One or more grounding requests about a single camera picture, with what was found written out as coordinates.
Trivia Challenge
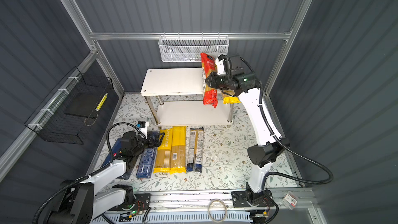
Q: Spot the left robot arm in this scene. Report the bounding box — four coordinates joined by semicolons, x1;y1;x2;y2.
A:
32;121;165;224

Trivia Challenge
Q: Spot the white two-tier shelf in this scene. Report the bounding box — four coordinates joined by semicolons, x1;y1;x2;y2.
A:
141;67;233;127

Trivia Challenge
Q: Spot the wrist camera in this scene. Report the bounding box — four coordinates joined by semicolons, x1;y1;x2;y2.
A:
215;55;228;75
136;121;149;136

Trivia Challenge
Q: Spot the coiled white cable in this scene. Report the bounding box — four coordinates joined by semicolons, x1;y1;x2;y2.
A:
207;198;228;223

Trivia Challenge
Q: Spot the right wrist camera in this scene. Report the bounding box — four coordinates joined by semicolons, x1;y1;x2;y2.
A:
215;55;228;75

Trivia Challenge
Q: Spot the black wire basket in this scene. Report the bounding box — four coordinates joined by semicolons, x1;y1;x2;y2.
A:
25;69;114;145

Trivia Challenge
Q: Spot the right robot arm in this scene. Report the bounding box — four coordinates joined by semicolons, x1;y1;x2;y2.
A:
205;55;334;205

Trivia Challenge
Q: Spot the dark blue spaghetti box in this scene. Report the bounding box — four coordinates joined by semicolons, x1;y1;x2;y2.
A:
112;138;138;180

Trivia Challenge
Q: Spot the yellow pastatime spaghetti pack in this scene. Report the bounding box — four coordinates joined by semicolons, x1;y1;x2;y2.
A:
153;128;173;173
222;89;240;104

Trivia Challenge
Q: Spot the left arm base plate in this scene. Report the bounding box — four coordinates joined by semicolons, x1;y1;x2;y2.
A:
118;194;151;212

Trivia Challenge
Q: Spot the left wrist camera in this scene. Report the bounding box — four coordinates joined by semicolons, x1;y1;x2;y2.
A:
136;121;149;136

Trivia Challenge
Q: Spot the yellow spaghetti pack barcode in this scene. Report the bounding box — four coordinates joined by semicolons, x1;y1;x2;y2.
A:
170;127;186;174

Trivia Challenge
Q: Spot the red spaghetti pack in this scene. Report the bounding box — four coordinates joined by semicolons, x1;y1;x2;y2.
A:
200;52;218;108

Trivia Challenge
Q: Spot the light blue spaghetti box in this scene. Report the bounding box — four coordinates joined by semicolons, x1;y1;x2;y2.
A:
136;148;157;179

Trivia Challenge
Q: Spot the small red white tag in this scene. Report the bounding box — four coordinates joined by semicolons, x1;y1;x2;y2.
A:
282;191;298;210

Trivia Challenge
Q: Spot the blue white spaghetti pack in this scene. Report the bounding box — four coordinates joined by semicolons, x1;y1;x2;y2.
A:
186;127;204;173

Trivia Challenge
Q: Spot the white wire mesh basket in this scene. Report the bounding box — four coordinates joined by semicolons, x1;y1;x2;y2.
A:
158;36;230;63

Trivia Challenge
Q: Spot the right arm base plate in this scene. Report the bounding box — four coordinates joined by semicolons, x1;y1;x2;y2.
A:
231;190;275;208

